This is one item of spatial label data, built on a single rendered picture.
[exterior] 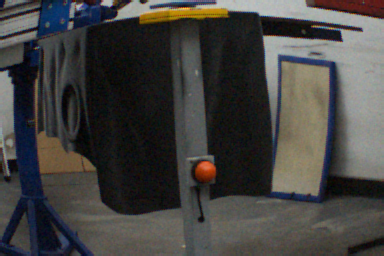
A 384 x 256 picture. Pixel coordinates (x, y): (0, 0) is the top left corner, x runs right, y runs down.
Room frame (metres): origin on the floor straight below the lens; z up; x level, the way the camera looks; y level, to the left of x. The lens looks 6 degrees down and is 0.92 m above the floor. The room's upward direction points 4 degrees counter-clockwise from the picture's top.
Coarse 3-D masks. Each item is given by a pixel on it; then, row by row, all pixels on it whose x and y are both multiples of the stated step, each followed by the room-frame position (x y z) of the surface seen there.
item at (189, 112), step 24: (144, 24) 2.02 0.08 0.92; (192, 24) 2.00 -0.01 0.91; (192, 48) 1.99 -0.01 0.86; (192, 72) 1.99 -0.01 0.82; (192, 96) 1.99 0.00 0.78; (192, 120) 1.99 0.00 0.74; (192, 144) 1.99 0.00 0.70; (192, 192) 1.99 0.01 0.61; (192, 216) 1.98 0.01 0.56; (192, 240) 1.99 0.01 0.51
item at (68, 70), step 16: (80, 32) 2.24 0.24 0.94; (48, 48) 2.50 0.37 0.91; (64, 48) 2.38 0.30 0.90; (80, 48) 2.26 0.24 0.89; (48, 64) 2.49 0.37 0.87; (64, 64) 2.38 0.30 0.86; (80, 64) 2.25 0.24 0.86; (48, 80) 2.50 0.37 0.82; (64, 80) 2.35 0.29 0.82; (80, 80) 2.24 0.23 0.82; (48, 96) 2.52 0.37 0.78; (64, 96) 2.35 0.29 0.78; (80, 96) 2.24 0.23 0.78; (48, 112) 2.53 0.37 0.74; (64, 112) 2.36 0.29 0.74; (80, 112) 2.23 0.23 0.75; (48, 128) 2.53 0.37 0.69; (64, 128) 2.34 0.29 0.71; (80, 128) 2.25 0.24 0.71; (64, 144) 2.41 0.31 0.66; (80, 144) 2.27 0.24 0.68
